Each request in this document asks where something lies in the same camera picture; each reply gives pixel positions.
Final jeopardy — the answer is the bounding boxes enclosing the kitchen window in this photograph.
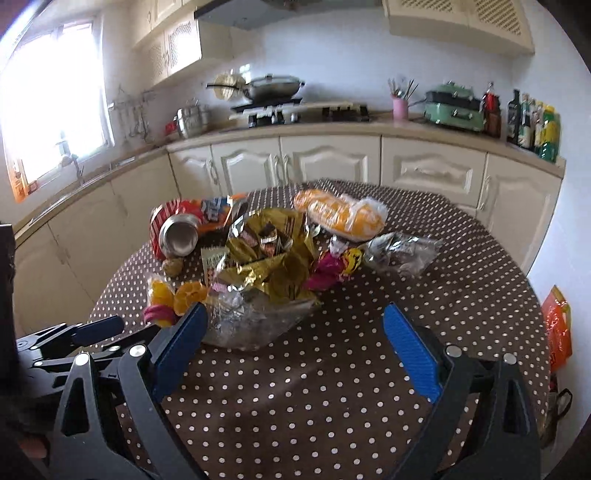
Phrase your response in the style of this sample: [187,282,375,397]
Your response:
[0,18,114,185]

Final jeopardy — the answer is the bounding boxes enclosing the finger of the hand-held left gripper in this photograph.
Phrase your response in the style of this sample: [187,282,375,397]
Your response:
[16,316,124,358]
[30,340,155,384]

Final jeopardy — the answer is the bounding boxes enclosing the white printed label wrapper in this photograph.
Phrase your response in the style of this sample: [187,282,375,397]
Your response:
[201,247,229,284]

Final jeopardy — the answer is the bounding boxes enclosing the orange bottle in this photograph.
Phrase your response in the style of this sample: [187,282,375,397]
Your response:
[10,159,28,201]

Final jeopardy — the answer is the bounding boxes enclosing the green electric cooker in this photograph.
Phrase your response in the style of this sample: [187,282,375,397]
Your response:
[411,82,485,134]

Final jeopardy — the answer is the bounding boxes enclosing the black handle loop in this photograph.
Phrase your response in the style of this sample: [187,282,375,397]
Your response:
[549,388,573,421]

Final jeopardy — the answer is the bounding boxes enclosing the steel wok with lid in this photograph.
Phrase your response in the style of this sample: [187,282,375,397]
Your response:
[206,74,306,103]

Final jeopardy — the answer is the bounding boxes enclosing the orange plastic bag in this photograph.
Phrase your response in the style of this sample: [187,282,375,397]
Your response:
[294,188,387,243]

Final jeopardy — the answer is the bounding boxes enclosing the yellow and pink wrapper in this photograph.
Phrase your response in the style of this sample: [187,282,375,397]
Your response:
[143,277,178,328]

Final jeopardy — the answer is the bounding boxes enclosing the clear plastic bag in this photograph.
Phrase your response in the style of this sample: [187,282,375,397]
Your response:
[202,288,321,352]

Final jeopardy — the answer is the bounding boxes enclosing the pink yellow candy wrapper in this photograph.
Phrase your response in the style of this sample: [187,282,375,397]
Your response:
[302,235,365,292]

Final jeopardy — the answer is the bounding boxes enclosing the wide cream lattice cabinet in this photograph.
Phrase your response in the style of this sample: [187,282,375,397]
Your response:
[383,0,536,56]

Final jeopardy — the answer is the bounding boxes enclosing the pale yellow colander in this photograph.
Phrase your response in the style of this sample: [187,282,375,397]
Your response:
[213,71,245,100]

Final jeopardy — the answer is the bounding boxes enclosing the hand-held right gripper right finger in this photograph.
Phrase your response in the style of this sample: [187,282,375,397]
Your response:
[382,302,542,480]

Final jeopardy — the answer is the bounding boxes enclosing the steel steamer pot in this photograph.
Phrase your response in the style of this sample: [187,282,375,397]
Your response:
[175,104,211,138]

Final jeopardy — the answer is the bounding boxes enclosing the orange snack packet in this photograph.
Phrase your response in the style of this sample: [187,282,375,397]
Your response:
[198,195,250,232]

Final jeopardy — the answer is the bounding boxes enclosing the crushed red drink can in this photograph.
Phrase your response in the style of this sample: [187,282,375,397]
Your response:
[150,200,205,259]

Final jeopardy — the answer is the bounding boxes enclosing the wall utensil rack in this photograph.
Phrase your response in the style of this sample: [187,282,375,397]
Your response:
[111,88,155,139]

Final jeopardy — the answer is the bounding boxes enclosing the green yellow oil bottle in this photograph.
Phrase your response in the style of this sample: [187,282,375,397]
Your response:
[538,105,561,163]

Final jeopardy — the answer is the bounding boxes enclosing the pale label condiment bottle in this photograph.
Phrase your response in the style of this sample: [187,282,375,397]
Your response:
[531,99,546,153]

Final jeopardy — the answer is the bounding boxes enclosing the gold foil snack bag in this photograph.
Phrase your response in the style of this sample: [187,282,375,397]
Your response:
[213,207,320,305]

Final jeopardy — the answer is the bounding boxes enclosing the orange peel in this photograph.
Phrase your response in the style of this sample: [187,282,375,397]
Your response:
[173,281,209,317]

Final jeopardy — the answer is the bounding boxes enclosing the bunch of chopsticks and spoons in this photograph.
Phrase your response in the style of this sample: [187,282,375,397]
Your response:
[388,78,420,100]

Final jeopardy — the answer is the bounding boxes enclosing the range hood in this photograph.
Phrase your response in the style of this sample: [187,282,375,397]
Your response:
[194,0,384,31]

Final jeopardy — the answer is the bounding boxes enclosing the black gas stove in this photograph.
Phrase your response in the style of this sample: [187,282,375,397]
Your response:
[229,102,371,127]

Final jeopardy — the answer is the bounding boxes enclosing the beige kitchen countertop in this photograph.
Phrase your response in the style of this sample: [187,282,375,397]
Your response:
[14,111,566,241]

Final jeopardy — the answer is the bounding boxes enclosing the dark sauce bottle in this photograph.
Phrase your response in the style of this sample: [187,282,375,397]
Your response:
[519,95,536,149]

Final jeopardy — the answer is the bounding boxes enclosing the cream base cabinets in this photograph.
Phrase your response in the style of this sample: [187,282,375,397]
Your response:
[14,134,566,352]

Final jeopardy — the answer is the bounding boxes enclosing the orange shopping bag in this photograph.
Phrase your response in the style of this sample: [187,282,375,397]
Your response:
[541,285,573,372]

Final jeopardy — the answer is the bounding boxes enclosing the small cream lattice cabinet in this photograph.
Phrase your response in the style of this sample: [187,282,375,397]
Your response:
[143,18,203,90]

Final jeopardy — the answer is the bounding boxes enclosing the silver clear plastic wrapper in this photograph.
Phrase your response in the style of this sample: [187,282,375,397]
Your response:
[364,232,443,278]

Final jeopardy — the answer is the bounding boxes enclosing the chrome sink faucet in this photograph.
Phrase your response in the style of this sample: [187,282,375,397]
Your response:
[55,138,86,181]

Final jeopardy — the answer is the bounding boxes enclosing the round polka dot table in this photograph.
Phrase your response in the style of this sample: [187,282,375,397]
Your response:
[88,178,552,480]

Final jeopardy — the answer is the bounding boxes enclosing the cream upper cabinet row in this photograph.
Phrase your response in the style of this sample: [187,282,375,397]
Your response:
[131,0,199,47]

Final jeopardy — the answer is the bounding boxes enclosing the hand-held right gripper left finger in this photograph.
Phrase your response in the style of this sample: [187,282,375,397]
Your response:
[48,302,209,480]

